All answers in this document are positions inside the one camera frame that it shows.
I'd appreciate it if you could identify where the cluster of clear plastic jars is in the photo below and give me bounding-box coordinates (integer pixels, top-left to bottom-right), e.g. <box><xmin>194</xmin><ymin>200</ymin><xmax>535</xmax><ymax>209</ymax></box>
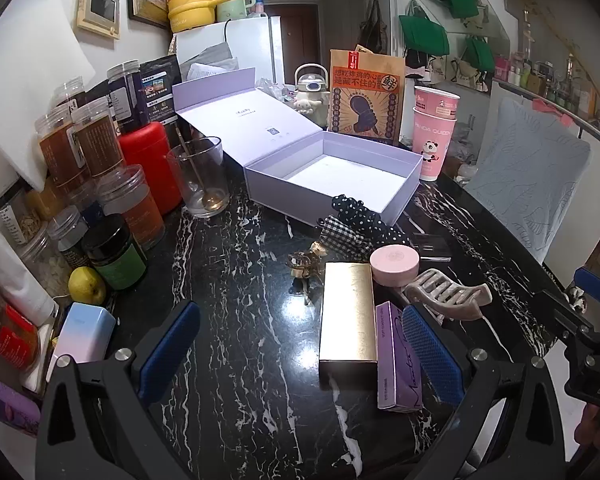
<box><xmin>0</xmin><ymin>60</ymin><xmax>167</xmax><ymax>306</ymax></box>

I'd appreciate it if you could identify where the pink panda paper cup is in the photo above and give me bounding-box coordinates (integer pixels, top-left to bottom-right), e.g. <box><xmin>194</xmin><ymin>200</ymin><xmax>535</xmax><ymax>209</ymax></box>
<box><xmin>413</xmin><ymin>107</ymin><xmax>458</xmax><ymax>182</ymax></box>

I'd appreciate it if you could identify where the purple patterned box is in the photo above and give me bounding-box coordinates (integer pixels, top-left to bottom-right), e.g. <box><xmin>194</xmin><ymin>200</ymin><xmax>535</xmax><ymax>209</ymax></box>
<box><xmin>375</xmin><ymin>301</ymin><xmax>423</xmax><ymax>413</ymax></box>

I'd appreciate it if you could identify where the beige hair claw clip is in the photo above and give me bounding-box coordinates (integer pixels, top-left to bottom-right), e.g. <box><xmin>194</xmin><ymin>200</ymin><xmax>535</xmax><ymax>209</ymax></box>
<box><xmin>404</xmin><ymin>268</ymin><xmax>492</xmax><ymax>322</ymax></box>

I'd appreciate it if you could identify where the red canister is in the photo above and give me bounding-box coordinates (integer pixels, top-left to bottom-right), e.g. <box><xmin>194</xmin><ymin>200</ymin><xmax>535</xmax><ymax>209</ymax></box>
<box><xmin>118</xmin><ymin>121</ymin><xmax>183</xmax><ymax>216</ymax></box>

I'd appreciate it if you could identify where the white fridge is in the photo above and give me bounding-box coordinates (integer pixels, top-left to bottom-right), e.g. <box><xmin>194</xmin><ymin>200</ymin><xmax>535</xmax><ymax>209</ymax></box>
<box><xmin>172</xmin><ymin>16</ymin><xmax>283</xmax><ymax>86</ymax></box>

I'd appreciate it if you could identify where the small amber hair clip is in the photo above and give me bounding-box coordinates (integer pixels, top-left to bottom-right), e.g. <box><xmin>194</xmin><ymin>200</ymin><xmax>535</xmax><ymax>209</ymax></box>
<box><xmin>287</xmin><ymin>241</ymin><xmax>329</xmax><ymax>281</ymax></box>

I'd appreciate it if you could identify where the white tube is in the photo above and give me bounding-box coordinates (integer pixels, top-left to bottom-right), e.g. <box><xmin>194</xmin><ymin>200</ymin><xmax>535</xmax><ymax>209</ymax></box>
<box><xmin>0</xmin><ymin>237</ymin><xmax>56</xmax><ymax>326</ymax></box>

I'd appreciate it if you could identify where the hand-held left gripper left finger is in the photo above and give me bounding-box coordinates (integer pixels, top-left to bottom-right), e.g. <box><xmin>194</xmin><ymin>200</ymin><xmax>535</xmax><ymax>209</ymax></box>
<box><xmin>35</xmin><ymin>301</ymin><xmax>203</xmax><ymax>480</ymax></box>

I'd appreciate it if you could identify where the row of small bottles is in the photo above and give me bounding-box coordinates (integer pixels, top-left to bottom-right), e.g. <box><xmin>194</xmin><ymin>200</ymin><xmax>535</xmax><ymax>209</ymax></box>
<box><xmin>495</xmin><ymin>10</ymin><xmax>600</xmax><ymax>126</ymax></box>

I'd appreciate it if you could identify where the dark jar green label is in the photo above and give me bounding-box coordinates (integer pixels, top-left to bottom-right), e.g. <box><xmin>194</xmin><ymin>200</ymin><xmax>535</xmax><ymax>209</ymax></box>
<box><xmin>81</xmin><ymin>214</ymin><xmax>148</xmax><ymax>291</ymax></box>

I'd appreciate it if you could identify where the pastel blue carton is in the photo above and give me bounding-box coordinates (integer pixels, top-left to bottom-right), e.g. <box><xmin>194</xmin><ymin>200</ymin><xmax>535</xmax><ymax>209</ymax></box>
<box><xmin>46</xmin><ymin>302</ymin><xmax>117</xmax><ymax>368</ymax></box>

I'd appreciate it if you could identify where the pink round compact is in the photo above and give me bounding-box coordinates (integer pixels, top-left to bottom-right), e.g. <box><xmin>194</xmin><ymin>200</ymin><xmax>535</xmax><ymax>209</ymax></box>
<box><xmin>369</xmin><ymin>245</ymin><xmax>421</xmax><ymax>287</ymax></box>

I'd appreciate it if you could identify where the black polka dot scrunchie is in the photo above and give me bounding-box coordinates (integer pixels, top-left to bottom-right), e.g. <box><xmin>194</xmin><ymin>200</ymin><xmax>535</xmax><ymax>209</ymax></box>
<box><xmin>330</xmin><ymin>194</ymin><xmax>411</xmax><ymax>251</ymax></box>

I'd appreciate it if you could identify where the brown printed paper bag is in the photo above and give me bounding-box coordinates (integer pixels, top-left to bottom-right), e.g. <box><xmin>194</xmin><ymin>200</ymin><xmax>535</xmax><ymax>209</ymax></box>
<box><xmin>328</xmin><ymin>46</ymin><xmax>407</xmax><ymax>147</ymax></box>

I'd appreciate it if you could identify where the pale blue chair cover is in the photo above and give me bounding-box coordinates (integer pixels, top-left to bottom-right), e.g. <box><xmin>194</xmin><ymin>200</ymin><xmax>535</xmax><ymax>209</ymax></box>
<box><xmin>462</xmin><ymin>97</ymin><xmax>593</xmax><ymax>266</ymax></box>

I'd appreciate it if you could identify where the lavender gift box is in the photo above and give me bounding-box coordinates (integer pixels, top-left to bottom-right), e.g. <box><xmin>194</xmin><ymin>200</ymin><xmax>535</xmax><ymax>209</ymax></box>
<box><xmin>171</xmin><ymin>67</ymin><xmax>424</xmax><ymax>227</ymax></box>

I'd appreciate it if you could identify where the white foam board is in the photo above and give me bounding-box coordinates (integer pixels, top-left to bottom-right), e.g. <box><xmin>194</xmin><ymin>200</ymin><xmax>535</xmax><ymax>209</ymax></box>
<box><xmin>0</xmin><ymin>35</ymin><xmax>98</xmax><ymax>191</ymax></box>

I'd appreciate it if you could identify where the brown door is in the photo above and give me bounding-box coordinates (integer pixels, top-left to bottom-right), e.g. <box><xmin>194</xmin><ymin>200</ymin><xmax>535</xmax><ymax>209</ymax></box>
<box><xmin>265</xmin><ymin>2</ymin><xmax>318</xmax><ymax>86</ymax></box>

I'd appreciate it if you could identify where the beige wall intercom panel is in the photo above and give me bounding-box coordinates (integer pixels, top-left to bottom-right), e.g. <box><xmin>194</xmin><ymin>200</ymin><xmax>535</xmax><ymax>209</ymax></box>
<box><xmin>76</xmin><ymin>0</ymin><xmax>121</xmax><ymax>40</ymax></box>

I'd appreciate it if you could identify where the purple pouch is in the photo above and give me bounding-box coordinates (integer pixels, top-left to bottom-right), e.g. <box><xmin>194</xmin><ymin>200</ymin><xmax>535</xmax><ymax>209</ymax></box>
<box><xmin>0</xmin><ymin>375</ymin><xmax>41</xmax><ymax>436</ymax></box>

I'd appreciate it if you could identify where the dark hanging bag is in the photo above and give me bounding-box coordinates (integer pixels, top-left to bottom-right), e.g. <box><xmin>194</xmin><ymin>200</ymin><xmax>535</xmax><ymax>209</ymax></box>
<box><xmin>357</xmin><ymin>0</ymin><xmax>388</xmax><ymax>56</ymax></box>

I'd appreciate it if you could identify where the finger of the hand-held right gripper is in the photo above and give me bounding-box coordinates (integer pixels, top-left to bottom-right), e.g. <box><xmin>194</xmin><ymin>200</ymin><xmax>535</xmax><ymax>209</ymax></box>
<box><xmin>575</xmin><ymin>266</ymin><xmax>600</xmax><ymax>308</ymax></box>
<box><xmin>544</xmin><ymin>290</ymin><xmax>600</xmax><ymax>362</ymax></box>

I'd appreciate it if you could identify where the black square compact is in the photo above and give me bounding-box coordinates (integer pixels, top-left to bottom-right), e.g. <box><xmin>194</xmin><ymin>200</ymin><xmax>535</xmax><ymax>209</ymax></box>
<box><xmin>411</xmin><ymin>232</ymin><xmax>452</xmax><ymax>261</ymax></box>

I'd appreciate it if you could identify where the clear glass cup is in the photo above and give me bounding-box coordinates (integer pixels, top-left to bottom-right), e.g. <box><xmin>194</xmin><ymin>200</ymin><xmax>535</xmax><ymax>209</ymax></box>
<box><xmin>166</xmin><ymin>136</ymin><xmax>231</xmax><ymax>218</ymax></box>

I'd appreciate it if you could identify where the pale green electric kettle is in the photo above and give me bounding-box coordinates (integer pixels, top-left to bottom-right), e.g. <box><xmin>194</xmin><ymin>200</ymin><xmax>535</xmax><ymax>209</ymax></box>
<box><xmin>215</xmin><ymin>0</ymin><xmax>257</xmax><ymax>23</ymax></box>

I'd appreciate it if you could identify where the white cartoon water bottle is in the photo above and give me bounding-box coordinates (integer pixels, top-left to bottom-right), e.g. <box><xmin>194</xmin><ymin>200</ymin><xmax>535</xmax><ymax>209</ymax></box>
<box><xmin>294</xmin><ymin>63</ymin><xmax>333</xmax><ymax>128</ymax></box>

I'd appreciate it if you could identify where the grey plastic packet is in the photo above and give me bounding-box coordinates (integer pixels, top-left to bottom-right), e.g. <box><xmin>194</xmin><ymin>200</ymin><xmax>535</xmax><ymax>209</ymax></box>
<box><xmin>180</xmin><ymin>42</ymin><xmax>241</xmax><ymax>81</ymax></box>

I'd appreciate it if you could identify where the black printed pouch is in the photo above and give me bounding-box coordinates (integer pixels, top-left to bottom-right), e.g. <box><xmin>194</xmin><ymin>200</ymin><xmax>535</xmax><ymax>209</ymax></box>
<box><xmin>140</xmin><ymin>54</ymin><xmax>181</xmax><ymax>126</ymax></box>

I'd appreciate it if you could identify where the person's right hand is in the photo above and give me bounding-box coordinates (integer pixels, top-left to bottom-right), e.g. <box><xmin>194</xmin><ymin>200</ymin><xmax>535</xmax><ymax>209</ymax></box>
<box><xmin>574</xmin><ymin>406</ymin><xmax>600</xmax><ymax>457</ymax></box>

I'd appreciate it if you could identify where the gold rectangular box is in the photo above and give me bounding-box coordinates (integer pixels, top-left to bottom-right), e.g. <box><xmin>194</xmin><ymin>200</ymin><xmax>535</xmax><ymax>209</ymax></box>
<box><xmin>319</xmin><ymin>261</ymin><xmax>379</xmax><ymax>380</ymax></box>

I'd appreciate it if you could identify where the red snack packet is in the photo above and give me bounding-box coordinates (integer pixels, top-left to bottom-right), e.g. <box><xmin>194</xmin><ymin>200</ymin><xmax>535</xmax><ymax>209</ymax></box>
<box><xmin>0</xmin><ymin>290</ymin><xmax>41</xmax><ymax>376</ymax></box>

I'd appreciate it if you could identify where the black white checkered bow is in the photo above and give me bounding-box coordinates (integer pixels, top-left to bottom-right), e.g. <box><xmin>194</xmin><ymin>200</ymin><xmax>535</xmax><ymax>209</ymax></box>
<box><xmin>316</xmin><ymin>215</ymin><xmax>376</xmax><ymax>263</ymax></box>

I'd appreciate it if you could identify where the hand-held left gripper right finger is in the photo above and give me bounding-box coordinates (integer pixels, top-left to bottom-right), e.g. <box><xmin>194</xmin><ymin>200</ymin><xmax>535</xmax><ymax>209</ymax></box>
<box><xmin>401</xmin><ymin>304</ymin><xmax>581</xmax><ymax>480</ymax></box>

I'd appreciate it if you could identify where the yellow lemon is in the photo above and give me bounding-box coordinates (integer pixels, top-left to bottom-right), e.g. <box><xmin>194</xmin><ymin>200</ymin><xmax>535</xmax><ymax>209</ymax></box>
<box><xmin>68</xmin><ymin>266</ymin><xmax>107</xmax><ymax>306</ymax></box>

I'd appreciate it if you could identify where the yellow pot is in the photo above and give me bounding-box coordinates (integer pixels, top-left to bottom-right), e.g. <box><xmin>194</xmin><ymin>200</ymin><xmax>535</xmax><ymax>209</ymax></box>
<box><xmin>166</xmin><ymin>0</ymin><xmax>216</xmax><ymax>32</ymax></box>

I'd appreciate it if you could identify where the gold spoon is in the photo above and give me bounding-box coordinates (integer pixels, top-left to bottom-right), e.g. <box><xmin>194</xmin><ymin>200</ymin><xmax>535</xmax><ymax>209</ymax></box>
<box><xmin>176</xmin><ymin>127</ymin><xmax>226</xmax><ymax>211</ymax></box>

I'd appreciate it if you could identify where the clear plastic bag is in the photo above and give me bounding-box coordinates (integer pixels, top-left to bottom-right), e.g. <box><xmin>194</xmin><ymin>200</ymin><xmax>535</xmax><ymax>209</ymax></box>
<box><xmin>257</xmin><ymin>77</ymin><xmax>296</xmax><ymax>106</ymax></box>

